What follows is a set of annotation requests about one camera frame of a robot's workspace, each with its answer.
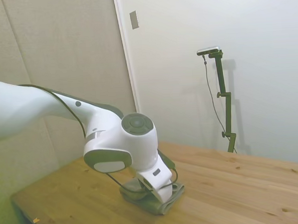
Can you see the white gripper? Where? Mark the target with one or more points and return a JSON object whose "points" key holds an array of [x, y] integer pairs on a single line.
{"points": [[159, 183]]}

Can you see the blue-grey terry towel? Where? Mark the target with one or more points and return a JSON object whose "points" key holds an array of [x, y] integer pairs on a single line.
{"points": [[157, 207]]}

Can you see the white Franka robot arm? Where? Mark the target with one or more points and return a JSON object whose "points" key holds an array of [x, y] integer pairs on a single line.
{"points": [[38, 107]]}

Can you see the small yellow tape scrap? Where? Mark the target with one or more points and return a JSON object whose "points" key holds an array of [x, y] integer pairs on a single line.
{"points": [[36, 219]]}

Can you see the dark wrist camera box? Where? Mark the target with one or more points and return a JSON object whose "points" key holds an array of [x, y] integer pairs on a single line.
{"points": [[168, 162]]}

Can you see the dark green camera stand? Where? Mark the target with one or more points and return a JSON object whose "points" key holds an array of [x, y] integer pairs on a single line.
{"points": [[228, 107]]}

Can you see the white door frame strip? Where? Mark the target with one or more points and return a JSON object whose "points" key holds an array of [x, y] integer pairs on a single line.
{"points": [[127, 55]]}

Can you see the silver camera on stand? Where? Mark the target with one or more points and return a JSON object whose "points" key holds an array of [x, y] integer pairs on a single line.
{"points": [[208, 50]]}

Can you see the grey wall switch plate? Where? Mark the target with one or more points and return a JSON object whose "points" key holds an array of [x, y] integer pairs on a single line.
{"points": [[134, 20]]}

